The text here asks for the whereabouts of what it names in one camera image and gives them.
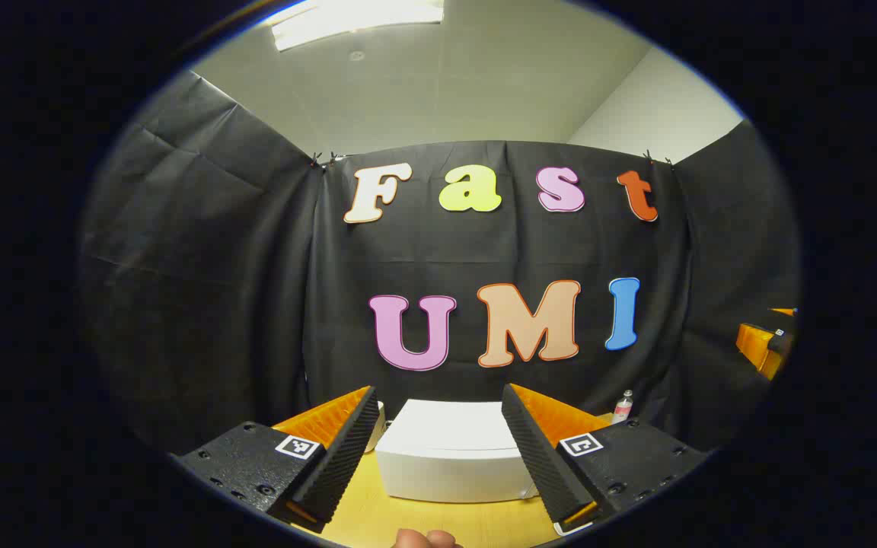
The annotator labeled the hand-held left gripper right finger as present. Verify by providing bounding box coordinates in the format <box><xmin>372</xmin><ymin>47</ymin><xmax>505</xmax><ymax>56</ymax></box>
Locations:
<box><xmin>500</xmin><ymin>383</ymin><xmax>710</xmax><ymax>538</ymax></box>

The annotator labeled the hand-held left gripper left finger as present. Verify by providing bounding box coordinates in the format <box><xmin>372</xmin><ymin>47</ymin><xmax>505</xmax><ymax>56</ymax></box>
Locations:
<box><xmin>171</xmin><ymin>385</ymin><xmax>381</xmax><ymax>535</ymax></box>

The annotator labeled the white microwave oven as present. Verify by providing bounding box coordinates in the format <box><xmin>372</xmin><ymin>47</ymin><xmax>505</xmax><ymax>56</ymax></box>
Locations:
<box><xmin>374</xmin><ymin>398</ymin><xmax>542</xmax><ymax>505</ymax></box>

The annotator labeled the small white box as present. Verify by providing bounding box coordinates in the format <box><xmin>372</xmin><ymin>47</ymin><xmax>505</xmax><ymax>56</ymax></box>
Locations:
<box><xmin>365</xmin><ymin>401</ymin><xmax>388</xmax><ymax>454</ymax></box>

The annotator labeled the ceiling light panel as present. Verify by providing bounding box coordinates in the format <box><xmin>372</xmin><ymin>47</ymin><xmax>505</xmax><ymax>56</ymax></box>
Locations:
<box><xmin>267</xmin><ymin>0</ymin><xmax>445</xmax><ymax>53</ymax></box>

